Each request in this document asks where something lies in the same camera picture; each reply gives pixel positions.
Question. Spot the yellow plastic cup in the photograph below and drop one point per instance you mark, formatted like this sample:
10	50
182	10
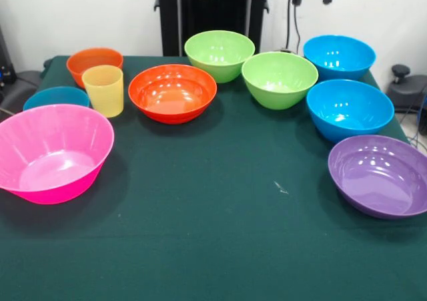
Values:
103	94

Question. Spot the large blue bowl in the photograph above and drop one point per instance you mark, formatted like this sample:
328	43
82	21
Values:
337	57
347	107

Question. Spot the green bowl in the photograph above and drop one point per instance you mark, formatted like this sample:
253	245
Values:
277	80
217	54

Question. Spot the black stand with knob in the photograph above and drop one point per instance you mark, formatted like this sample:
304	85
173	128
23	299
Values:
410	87

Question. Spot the large orange-red bowl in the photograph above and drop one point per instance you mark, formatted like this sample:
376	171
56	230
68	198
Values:
173	94

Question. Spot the purple bowl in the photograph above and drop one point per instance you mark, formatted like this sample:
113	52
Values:
377	177

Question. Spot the small orange bowl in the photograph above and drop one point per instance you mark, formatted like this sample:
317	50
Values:
96	56

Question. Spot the dark green tablecloth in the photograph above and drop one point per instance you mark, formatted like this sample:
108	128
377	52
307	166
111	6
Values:
213	231

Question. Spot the small blue bowl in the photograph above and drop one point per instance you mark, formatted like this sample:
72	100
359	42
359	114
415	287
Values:
56	97

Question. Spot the large pink bowl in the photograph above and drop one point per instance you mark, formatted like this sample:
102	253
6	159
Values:
50	154

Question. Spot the black equipment box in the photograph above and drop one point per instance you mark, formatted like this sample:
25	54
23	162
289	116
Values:
5	70

